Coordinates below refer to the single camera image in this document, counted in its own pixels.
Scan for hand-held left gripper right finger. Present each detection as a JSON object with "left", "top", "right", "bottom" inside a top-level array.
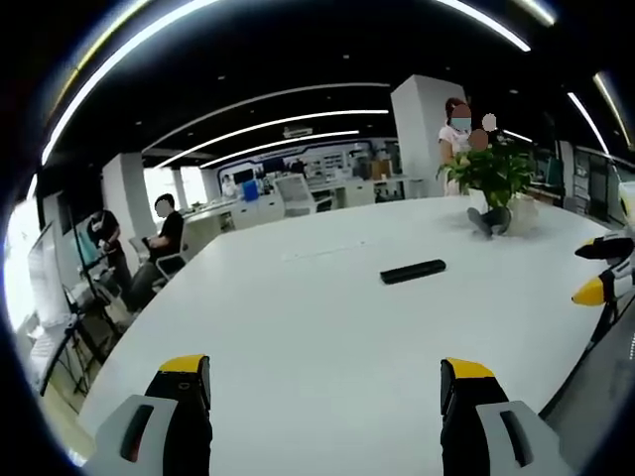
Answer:
[{"left": 440, "top": 357, "right": 579, "bottom": 476}]

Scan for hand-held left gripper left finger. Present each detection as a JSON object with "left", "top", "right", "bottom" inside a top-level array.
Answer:
[{"left": 82, "top": 353, "right": 214, "bottom": 476}]

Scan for black remote control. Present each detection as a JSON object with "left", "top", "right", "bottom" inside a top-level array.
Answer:
[{"left": 379, "top": 259, "right": 447, "bottom": 286}]

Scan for green potted plant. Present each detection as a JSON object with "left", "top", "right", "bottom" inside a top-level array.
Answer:
[{"left": 436, "top": 136, "right": 537, "bottom": 238}]

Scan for black side desk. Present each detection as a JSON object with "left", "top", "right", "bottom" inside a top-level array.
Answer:
[{"left": 27, "top": 282, "right": 123, "bottom": 398}]

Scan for grey office chair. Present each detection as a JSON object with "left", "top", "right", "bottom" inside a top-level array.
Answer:
[{"left": 129, "top": 222, "right": 190, "bottom": 282}]

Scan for white monitor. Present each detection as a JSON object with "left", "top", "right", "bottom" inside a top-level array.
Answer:
[{"left": 27, "top": 221, "right": 70, "bottom": 328}]

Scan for white counter cabinets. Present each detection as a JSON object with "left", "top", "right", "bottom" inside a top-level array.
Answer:
[{"left": 182, "top": 177, "right": 428, "bottom": 244}]

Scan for white office chair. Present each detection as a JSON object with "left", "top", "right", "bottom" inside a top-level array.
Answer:
[{"left": 274, "top": 174, "right": 334, "bottom": 218}]

